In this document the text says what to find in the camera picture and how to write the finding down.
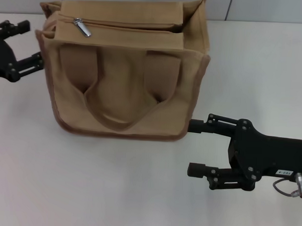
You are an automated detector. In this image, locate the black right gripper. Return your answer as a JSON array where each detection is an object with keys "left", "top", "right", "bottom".
[{"left": 185, "top": 113, "right": 302, "bottom": 195}]

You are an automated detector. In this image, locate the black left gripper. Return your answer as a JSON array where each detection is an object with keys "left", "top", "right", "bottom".
[{"left": 0, "top": 18, "right": 48, "bottom": 85}]

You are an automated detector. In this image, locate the silver metal zipper pull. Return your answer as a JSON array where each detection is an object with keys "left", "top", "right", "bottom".
[{"left": 72, "top": 17, "right": 93, "bottom": 38}]

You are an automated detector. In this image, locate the khaki canvas food bag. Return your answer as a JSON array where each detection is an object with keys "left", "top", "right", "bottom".
[{"left": 31, "top": 0, "right": 213, "bottom": 144}]

